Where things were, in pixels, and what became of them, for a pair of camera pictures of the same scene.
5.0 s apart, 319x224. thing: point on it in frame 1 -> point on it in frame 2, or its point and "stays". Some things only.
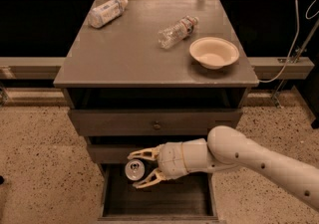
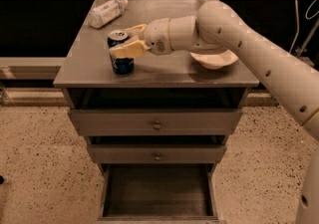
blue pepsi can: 135,170 -> 122,66
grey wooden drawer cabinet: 145,72 stays
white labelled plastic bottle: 107,12 stays
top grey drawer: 154,122 stays
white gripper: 170,160 -> 157,37
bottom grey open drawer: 187,198 stays
